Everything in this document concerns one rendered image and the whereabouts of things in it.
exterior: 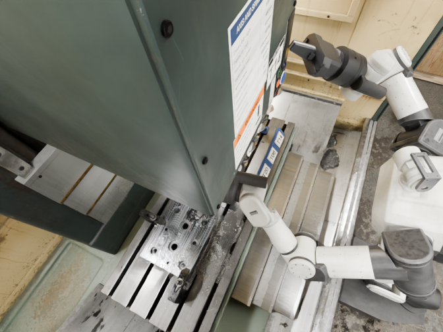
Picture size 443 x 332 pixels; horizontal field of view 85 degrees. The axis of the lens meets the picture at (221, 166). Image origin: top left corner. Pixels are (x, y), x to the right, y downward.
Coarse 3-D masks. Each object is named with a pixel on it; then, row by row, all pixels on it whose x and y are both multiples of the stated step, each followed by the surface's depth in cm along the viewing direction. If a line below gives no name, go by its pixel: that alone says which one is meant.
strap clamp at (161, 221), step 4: (140, 212) 111; (144, 212) 111; (148, 212) 110; (144, 216) 110; (148, 216) 115; (152, 216) 107; (156, 216) 109; (148, 220) 115; (152, 220) 108; (156, 220) 112; (160, 220) 108; (164, 220) 109; (160, 224) 108; (164, 224) 108
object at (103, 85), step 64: (0, 0) 19; (64, 0) 16; (128, 0) 14; (192, 0) 19; (0, 64) 31; (64, 64) 23; (128, 64) 19; (192, 64) 22; (64, 128) 43; (128, 128) 30; (192, 128) 27; (256, 128) 59; (192, 192) 41
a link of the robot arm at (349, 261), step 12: (324, 252) 73; (336, 252) 71; (348, 252) 70; (360, 252) 68; (288, 264) 73; (300, 264) 71; (312, 264) 71; (324, 264) 71; (336, 264) 70; (348, 264) 68; (360, 264) 67; (300, 276) 73; (312, 276) 72; (324, 276) 71; (336, 276) 71; (348, 276) 69; (360, 276) 68; (372, 276) 66
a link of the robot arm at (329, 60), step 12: (312, 36) 60; (324, 48) 57; (336, 48) 60; (348, 48) 60; (312, 60) 59; (324, 60) 55; (336, 60) 58; (348, 60) 59; (360, 60) 60; (312, 72) 58; (324, 72) 57; (336, 72) 61; (348, 72) 60; (336, 84) 65
